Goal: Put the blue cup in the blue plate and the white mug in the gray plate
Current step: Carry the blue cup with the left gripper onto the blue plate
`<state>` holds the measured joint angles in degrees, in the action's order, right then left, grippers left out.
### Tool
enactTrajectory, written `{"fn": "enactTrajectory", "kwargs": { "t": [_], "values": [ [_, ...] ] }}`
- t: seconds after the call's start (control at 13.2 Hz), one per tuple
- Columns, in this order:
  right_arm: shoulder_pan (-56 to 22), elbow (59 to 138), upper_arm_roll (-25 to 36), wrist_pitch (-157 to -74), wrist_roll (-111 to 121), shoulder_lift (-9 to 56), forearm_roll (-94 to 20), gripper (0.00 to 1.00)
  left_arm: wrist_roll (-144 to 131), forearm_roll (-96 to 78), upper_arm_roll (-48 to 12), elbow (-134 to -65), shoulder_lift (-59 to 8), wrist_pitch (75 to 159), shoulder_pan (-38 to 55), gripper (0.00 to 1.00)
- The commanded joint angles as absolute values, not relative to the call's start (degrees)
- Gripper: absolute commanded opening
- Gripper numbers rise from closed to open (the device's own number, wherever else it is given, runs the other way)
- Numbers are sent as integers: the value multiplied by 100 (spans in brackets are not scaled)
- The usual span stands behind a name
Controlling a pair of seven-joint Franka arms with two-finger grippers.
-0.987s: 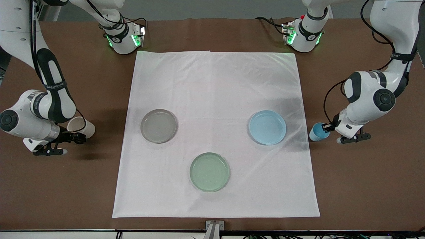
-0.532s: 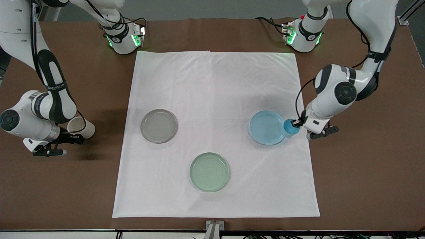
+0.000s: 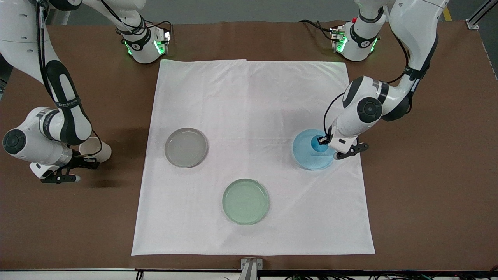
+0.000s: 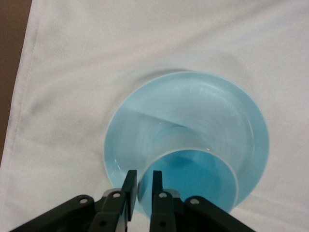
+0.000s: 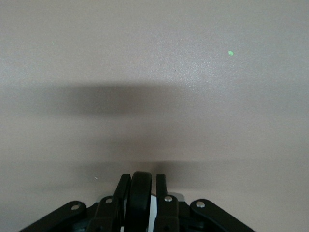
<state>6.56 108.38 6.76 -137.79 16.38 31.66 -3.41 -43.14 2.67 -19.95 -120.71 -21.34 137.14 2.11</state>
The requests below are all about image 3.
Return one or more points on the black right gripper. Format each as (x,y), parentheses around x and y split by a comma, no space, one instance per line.
(79,161)

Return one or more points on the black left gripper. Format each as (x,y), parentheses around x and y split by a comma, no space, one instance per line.
(323,139)

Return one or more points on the blue cup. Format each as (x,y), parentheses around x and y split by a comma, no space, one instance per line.
(317,147)

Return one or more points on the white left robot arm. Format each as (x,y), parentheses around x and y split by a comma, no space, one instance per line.
(416,23)

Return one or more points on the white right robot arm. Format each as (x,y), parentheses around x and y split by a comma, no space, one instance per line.
(23,39)

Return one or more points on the blue round plate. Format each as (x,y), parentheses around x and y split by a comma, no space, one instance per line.
(307,159)

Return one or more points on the gray round plate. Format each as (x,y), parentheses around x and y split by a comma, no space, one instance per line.
(186,147)

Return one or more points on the green round plate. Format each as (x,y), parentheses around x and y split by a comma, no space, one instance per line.
(245,202)

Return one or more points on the white square cloth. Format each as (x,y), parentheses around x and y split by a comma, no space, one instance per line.
(249,109)

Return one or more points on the green lit left base connector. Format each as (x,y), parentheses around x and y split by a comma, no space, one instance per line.
(337,39)

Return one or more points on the green lit base connector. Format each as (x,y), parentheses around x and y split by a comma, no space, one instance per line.
(162,41)
(337,39)

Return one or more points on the green lit right base connector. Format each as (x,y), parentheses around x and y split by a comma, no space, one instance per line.
(162,41)

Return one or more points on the black table edge rail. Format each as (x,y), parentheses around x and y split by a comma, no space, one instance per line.
(78,270)

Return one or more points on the aluminium profile bracket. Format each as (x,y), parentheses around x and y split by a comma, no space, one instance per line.
(251,268)

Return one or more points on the aluminium frame profile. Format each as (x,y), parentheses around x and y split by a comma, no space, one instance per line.
(480,15)

